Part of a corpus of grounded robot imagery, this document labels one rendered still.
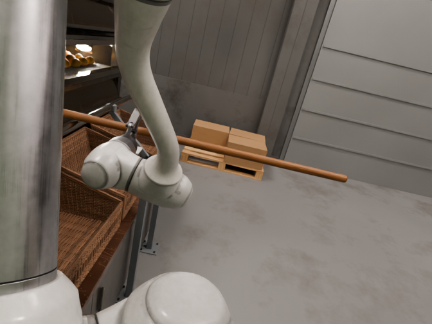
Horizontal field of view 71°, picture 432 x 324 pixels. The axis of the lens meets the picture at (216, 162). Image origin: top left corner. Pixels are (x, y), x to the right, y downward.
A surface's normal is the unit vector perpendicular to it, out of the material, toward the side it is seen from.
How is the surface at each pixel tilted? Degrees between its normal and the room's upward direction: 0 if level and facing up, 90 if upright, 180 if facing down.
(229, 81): 90
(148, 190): 103
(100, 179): 89
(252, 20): 90
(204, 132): 90
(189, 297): 6
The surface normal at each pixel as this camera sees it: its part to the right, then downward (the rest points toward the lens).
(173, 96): -0.05, 0.36
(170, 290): 0.38, -0.87
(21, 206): 0.69, -0.06
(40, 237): 0.94, -0.04
